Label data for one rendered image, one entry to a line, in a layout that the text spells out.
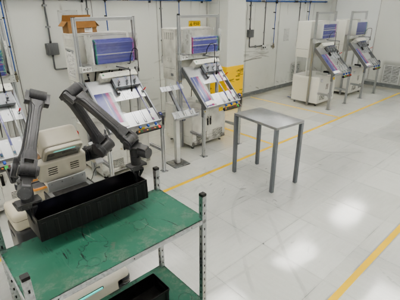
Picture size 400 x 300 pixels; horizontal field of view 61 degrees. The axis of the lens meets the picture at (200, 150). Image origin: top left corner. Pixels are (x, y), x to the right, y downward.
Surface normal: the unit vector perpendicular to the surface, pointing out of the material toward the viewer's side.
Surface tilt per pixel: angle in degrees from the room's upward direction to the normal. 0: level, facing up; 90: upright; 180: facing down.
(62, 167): 98
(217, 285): 0
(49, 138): 42
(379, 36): 90
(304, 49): 90
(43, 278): 0
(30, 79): 90
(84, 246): 0
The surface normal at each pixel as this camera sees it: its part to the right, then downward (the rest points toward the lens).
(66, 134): 0.45, -0.49
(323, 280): 0.00, -0.92
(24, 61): 0.67, 0.29
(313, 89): -0.74, 0.26
